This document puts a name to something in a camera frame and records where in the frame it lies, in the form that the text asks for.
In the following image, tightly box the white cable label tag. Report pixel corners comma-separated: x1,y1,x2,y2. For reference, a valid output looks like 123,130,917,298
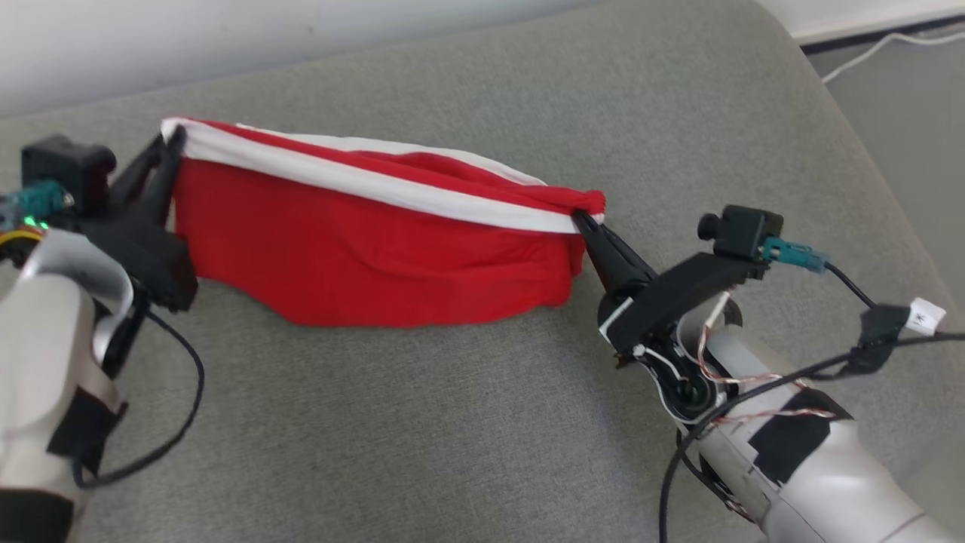
908,298,947,336

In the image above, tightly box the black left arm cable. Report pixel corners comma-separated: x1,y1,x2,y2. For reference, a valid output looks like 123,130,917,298
72,309,206,489

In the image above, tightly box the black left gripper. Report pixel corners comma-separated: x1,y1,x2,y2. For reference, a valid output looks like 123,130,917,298
75,124,198,312

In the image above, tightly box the teal camera plug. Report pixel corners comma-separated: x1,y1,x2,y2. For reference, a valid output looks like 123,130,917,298
761,237,830,275
0,179,74,229

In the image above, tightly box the teal right camera plug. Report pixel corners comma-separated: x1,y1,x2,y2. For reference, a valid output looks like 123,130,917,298
761,237,830,275

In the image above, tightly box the white floor cable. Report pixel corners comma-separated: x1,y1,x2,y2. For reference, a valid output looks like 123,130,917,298
822,32,965,84

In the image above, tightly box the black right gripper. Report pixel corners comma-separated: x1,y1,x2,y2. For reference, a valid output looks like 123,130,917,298
573,211,770,355

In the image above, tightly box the black skirting strip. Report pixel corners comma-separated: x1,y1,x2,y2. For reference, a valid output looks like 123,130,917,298
799,21,965,56

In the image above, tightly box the teal left camera plug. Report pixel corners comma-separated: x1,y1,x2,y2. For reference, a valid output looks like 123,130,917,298
0,179,74,229

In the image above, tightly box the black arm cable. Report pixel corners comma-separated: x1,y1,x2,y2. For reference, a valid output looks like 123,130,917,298
72,309,206,489
658,260,965,543

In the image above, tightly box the red shorts white waistband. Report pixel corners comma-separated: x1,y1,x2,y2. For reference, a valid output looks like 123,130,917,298
161,117,606,329

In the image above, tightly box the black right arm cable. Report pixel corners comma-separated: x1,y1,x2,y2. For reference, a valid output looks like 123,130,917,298
658,260,965,543

